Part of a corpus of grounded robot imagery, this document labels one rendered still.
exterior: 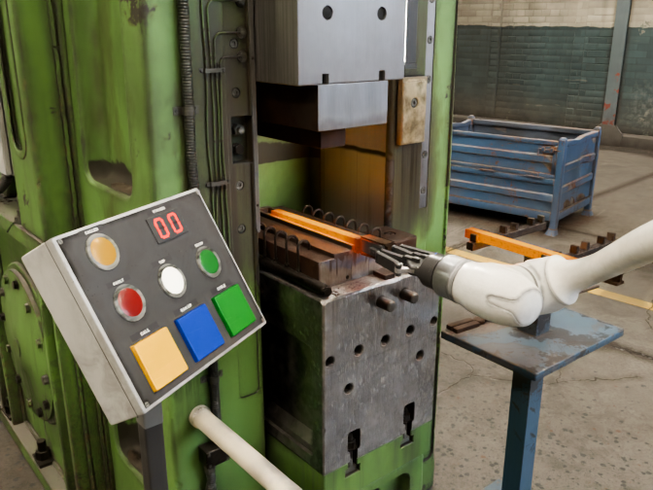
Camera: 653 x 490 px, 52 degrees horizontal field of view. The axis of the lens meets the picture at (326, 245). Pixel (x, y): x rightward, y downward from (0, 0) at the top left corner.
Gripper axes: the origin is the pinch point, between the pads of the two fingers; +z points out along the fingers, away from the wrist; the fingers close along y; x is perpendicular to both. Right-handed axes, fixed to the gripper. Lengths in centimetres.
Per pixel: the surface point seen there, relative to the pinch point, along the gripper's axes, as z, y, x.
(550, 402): 23, 125, -101
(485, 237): -4.9, 33.4, -3.0
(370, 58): 6.2, 2.2, 40.9
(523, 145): 186, 327, -41
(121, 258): -10, -63, 15
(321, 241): 14.5, -4.3, -1.5
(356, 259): 5.2, -1.2, -3.9
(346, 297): -0.9, -9.3, -9.3
